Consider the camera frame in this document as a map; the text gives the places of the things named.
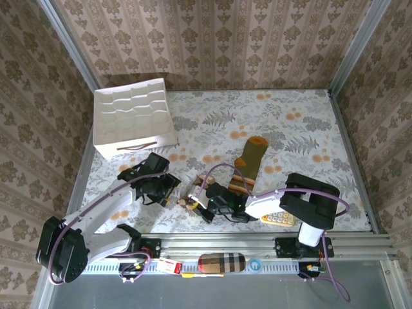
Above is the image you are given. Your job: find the green sock with orange toe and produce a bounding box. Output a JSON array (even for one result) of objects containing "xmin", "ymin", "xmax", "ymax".
[{"xmin": 225, "ymin": 136, "xmax": 270, "ymax": 197}]

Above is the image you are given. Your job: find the grey metal base panel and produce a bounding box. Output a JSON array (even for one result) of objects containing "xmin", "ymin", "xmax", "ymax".
[{"xmin": 30, "ymin": 259, "xmax": 406, "ymax": 309}]

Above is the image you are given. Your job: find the small brown toy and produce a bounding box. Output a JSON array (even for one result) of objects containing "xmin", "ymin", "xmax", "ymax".
[{"xmin": 179, "ymin": 173, "xmax": 216, "ymax": 211}]

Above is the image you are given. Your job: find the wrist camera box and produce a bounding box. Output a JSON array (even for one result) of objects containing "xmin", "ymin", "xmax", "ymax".
[
  {"xmin": 142, "ymin": 152, "xmax": 171, "ymax": 175},
  {"xmin": 187, "ymin": 185, "xmax": 211, "ymax": 211}
]

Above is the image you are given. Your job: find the plaid glasses case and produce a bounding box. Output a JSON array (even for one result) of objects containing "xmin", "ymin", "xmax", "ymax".
[{"xmin": 198, "ymin": 252, "xmax": 247, "ymax": 274}]

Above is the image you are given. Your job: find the yellow pen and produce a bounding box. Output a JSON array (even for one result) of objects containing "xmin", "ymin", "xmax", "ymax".
[{"xmin": 181, "ymin": 272, "xmax": 225, "ymax": 278}]

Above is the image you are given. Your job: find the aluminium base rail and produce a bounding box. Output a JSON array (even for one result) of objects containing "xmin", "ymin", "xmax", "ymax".
[{"xmin": 138, "ymin": 234, "xmax": 395, "ymax": 260}]

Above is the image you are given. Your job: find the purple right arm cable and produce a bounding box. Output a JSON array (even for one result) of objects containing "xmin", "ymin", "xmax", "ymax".
[{"xmin": 195, "ymin": 163, "xmax": 351, "ymax": 303}]

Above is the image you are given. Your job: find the aluminium frame post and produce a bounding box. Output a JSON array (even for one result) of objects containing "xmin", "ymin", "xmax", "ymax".
[
  {"xmin": 37, "ymin": 0, "xmax": 101, "ymax": 92},
  {"xmin": 327, "ymin": 0, "xmax": 393, "ymax": 95}
]

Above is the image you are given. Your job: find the white slotted cable duct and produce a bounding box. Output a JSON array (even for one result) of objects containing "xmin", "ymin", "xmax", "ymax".
[{"xmin": 82, "ymin": 259, "xmax": 302, "ymax": 275}]

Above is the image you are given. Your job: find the red and white small box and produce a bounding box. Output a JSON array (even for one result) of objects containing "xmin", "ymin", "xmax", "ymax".
[{"xmin": 156, "ymin": 257, "xmax": 183, "ymax": 276}]

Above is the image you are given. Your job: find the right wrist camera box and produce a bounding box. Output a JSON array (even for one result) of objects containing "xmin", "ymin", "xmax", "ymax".
[{"xmin": 187, "ymin": 185, "xmax": 211, "ymax": 211}]

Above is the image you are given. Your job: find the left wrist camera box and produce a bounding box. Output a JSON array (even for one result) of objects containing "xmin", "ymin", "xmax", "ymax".
[{"xmin": 142, "ymin": 152, "xmax": 171, "ymax": 175}]

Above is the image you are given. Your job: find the white divided organizer box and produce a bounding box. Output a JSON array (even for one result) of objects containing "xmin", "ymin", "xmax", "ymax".
[{"xmin": 93, "ymin": 78, "xmax": 180, "ymax": 160}]

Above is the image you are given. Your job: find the floral patterned tablecloth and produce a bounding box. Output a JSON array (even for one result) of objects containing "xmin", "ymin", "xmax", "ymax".
[{"xmin": 75, "ymin": 89, "xmax": 376, "ymax": 234}]

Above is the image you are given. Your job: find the cream yellow calculator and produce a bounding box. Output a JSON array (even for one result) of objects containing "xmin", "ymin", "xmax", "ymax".
[{"xmin": 259, "ymin": 211, "xmax": 295, "ymax": 228}]

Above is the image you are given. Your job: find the black connector block with wires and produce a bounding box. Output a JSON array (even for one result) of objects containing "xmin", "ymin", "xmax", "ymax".
[
  {"xmin": 118, "ymin": 261, "xmax": 147, "ymax": 285},
  {"xmin": 297, "ymin": 262, "xmax": 326, "ymax": 283}
]

